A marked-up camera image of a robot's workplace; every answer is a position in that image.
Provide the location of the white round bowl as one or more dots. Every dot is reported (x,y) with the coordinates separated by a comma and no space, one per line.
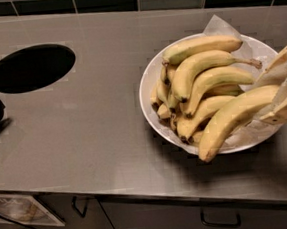
(148,96)

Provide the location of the left black drawer handle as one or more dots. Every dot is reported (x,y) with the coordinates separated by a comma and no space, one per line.
(80,205)

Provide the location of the white paper liner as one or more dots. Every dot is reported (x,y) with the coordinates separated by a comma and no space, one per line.
(212,83)

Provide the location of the small bananas at left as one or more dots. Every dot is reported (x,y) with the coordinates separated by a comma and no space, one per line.
(162,98)

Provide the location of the right black drawer handle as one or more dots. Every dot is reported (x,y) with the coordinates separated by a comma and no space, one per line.
(219,217)

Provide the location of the round black counter hole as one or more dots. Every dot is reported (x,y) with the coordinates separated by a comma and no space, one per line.
(35,67)

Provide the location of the black drawer handle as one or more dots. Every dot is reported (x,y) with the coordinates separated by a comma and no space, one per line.
(219,217)
(80,205)

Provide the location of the open drawer with contents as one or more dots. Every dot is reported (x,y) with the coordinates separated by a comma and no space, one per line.
(28,210)

